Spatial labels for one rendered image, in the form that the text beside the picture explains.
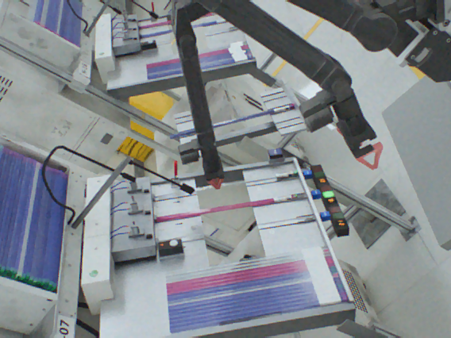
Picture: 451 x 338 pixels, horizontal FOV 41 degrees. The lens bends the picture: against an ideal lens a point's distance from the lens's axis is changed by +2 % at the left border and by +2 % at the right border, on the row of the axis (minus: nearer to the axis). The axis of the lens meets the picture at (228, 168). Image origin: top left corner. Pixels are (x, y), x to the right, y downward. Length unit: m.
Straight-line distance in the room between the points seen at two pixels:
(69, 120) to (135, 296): 1.31
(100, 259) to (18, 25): 1.33
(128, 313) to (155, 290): 0.10
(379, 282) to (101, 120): 1.48
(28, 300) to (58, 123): 1.39
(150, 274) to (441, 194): 0.90
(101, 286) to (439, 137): 1.11
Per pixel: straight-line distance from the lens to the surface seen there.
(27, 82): 2.84
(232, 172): 2.16
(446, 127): 1.94
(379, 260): 2.74
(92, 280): 1.78
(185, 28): 1.64
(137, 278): 1.86
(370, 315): 2.53
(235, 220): 3.41
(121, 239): 1.90
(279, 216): 1.98
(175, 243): 1.86
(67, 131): 2.96
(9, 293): 1.68
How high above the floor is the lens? 1.94
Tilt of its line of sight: 28 degrees down
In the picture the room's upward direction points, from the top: 63 degrees counter-clockwise
